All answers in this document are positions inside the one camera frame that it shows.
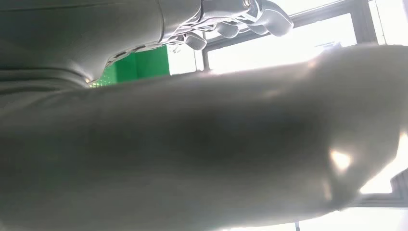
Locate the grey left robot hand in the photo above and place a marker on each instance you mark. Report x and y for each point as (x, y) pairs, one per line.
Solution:
(204, 143)

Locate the green plastic crate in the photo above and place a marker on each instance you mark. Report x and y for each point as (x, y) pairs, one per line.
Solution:
(143, 63)

